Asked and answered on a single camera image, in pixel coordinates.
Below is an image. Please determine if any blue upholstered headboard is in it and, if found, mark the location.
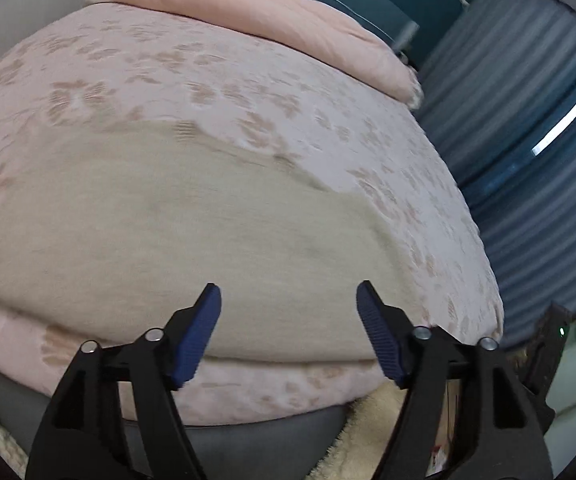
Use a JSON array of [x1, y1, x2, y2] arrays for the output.
[[248, 0, 420, 57]]

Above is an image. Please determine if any bed with pink floral bedspread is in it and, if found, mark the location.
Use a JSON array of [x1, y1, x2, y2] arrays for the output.
[[0, 2, 507, 427]]

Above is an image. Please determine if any beige sweater with black hearts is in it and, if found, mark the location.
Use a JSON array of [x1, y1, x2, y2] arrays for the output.
[[0, 119, 405, 367]]

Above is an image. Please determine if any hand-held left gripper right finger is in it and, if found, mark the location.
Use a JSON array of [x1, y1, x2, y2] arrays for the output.
[[356, 280, 555, 480]]

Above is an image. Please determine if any grey bed frame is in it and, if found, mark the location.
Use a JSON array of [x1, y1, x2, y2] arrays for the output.
[[0, 365, 350, 463]]

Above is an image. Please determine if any blue-grey curtain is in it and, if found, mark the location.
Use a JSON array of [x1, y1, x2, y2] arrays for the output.
[[417, 0, 576, 352]]

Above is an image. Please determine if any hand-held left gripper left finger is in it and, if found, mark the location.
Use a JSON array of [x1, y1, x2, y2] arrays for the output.
[[24, 283, 223, 480]]

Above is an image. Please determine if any pink duvet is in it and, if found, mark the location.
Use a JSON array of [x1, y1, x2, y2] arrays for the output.
[[85, 0, 425, 109]]

